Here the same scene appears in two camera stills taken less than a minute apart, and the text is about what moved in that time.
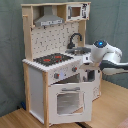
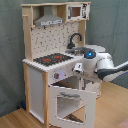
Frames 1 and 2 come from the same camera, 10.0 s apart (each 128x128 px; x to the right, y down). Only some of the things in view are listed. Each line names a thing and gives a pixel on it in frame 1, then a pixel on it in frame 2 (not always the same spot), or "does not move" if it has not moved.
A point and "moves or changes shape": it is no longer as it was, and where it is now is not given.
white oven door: [70, 103] moves or changes shape
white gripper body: [88, 63] to [78, 67]
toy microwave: [78, 11] does not move
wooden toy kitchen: [58, 89] does not move
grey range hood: [48, 18] does not move
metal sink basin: [78, 50] does not move
